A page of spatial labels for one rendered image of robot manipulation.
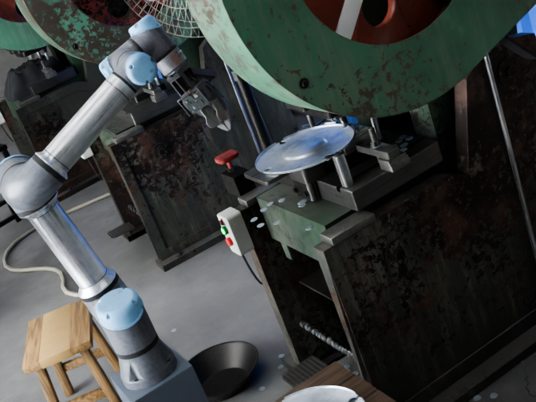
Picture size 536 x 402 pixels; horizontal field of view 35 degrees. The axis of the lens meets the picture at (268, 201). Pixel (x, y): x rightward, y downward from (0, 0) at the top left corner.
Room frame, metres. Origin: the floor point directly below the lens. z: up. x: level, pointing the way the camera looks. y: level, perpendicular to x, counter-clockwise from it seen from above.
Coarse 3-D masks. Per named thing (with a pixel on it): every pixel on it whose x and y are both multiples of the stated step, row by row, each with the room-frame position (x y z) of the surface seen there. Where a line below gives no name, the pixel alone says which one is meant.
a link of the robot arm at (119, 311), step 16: (128, 288) 2.01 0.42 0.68; (112, 304) 1.96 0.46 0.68; (128, 304) 1.94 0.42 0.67; (112, 320) 1.91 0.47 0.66; (128, 320) 1.91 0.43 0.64; (144, 320) 1.94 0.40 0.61; (112, 336) 1.92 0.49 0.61; (128, 336) 1.91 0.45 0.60; (144, 336) 1.92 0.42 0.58; (128, 352) 1.91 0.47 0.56
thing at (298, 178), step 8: (256, 168) 2.23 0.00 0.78; (312, 168) 2.17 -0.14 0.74; (320, 168) 2.18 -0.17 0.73; (248, 176) 2.20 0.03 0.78; (256, 176) 2.17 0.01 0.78; (264, 176) 2.15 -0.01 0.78; (272, 176) 2.12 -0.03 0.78; (280, 176) 2.12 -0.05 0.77; (296, 176) 2.21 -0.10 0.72; (304, 176) 2.17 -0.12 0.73; (312, 176) 2.17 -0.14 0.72; (320, 176) 2.18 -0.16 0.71; (264, 184) 2.11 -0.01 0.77; (296, 184) 2.23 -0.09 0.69; (304, 184) 2.18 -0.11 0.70; (312, 184) 2.17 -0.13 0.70; (296, 192) 2.24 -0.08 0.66; (304, 192) 2.18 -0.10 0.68; (312, 192) 2.17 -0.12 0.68; (312, 200) 2.17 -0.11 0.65
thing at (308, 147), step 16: (320, 128) 2.34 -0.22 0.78; (336, 128) 2.29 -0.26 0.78; (352, 128) 2.23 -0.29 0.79; (272, 144) 2.35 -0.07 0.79; (288, 144) 2.31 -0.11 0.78; (304, 144) 2.25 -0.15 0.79; (320, 144) 2.20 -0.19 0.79; (336, 144) 2.17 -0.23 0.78; (256, 160) 2.27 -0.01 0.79; (272, 160) 2.24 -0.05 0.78; (288, 160) 2.19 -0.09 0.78; (304, 160) 2.14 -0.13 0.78; (320, 160) 2.09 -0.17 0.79
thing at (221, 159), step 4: (224, 152) 2.52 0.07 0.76; (228, 152) 2.50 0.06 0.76; (232, 152) 2.49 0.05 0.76; (236, 152) 2.48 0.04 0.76; (220, 156) 2.50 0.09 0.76; (224, 156) 2.49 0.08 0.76; (228, 156) 2.47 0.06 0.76; (232, 156) 2.47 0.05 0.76; (236, 156) 2.48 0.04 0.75; (216, 160) 2.49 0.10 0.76; (220, 160) 2.47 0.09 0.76; (224, 160) 2.46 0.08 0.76; (228, 160) 2.47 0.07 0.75; (228, 164) 2.49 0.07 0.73; (232, 164) 2.49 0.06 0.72
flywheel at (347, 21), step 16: (304, 0) 1.83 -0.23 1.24; (320, 0) 1.85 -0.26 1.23; (336, 0) 1.86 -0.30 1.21; (352, 0) 1.82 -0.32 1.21; (400, 0) 1.92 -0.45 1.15; (416, 0) 1.94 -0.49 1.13; (432, 0) 1.95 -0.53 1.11; (320, 16) 1.84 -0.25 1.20; (336, 16) 1.86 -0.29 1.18; (352, 16) 1.81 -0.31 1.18; (400, 16) 1.92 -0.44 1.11; (416, 16) 1.93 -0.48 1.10; (432, 16) 1.95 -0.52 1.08; (336, 32) 1.80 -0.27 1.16; (352, 32) 1.81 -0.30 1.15; (368, 32) 1.88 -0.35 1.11; (384, 32) 1.90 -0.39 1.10; (400, 32) 1.91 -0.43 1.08; (416, 32) 1.93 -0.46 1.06
